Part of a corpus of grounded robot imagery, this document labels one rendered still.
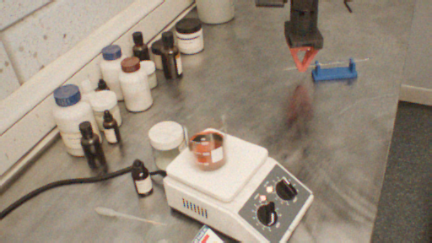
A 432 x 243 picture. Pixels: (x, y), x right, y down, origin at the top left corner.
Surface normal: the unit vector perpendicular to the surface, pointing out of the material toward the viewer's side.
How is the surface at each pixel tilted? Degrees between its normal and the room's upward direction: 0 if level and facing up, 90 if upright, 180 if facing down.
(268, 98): 0
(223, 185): 0
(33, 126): 90
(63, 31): 90
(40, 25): 90
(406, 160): 0
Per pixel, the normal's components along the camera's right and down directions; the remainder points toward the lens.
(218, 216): -0.56, 0.54
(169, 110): -0.07, -0.78
